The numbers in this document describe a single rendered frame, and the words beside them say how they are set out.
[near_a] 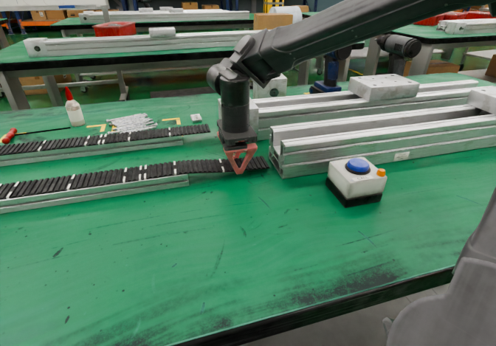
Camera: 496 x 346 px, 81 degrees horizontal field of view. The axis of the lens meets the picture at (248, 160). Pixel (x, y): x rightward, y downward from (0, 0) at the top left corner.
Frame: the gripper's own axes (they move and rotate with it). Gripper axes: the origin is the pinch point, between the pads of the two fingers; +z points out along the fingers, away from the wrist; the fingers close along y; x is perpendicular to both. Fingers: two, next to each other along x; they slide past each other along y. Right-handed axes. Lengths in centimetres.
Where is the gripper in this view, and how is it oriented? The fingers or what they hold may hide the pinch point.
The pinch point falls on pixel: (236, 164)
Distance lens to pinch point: 65.1
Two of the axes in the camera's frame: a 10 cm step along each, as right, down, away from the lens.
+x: -9.7, 1.3, -2.3
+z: 0.0, 8.6, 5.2
